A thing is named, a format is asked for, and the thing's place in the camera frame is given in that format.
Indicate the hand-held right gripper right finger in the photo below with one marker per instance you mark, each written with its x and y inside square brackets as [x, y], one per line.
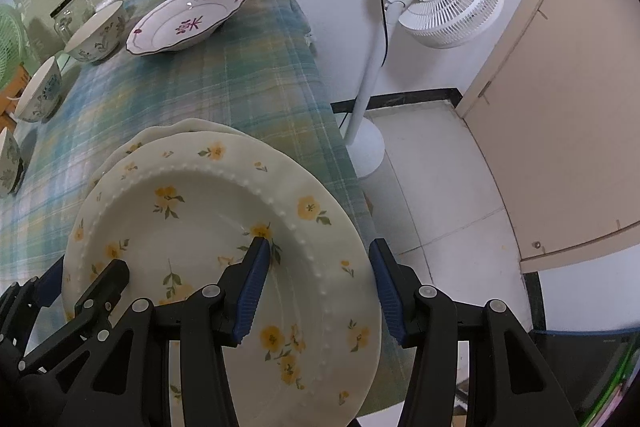
[387, 292]

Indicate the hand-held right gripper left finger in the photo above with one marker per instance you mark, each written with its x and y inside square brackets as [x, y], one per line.
[252, 292]

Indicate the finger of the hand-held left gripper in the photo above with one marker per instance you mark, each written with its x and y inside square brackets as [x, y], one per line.
[107, 282]
[50, 284]

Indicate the cream yellow-flower plate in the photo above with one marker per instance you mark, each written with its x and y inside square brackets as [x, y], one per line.
[200, 207]

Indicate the white blue-floral bowl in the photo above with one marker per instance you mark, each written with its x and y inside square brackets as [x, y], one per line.
[42, 97]
[10, 172]

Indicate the large grey-green bowl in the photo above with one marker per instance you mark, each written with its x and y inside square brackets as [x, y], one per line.
[95, 42]

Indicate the dark container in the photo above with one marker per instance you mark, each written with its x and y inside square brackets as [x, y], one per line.
[575, 372]

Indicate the plaid tablecloth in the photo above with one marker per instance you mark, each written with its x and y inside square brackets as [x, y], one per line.
[225, 82]

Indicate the green desk fan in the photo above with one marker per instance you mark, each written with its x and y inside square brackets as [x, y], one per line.
[7, 42]

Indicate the glass jar with red lid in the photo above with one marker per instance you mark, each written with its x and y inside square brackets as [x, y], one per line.
[65, 24]

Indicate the beige door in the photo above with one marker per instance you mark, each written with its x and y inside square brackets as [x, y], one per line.
[575, 107]

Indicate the white red-flower deep plate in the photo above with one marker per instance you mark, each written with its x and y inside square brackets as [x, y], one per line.
[185, 27]

